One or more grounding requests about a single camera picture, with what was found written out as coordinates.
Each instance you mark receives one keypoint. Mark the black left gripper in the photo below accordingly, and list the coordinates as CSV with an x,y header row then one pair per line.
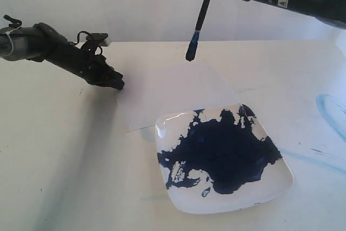
x,y
83,62

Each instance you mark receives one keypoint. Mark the black paintbrush with blue tip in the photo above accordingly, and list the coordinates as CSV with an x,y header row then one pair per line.
x,y
192,48

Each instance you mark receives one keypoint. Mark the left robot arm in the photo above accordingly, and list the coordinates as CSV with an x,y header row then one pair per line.
x,y
28,43

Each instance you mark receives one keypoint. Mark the white paper sheet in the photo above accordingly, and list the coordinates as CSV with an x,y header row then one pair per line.
x,y
174,89

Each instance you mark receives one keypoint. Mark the white square plate blue paint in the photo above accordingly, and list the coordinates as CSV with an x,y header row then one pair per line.
x,y
217,160

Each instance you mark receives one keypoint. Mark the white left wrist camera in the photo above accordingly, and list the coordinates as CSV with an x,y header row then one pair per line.
x,y
102,39

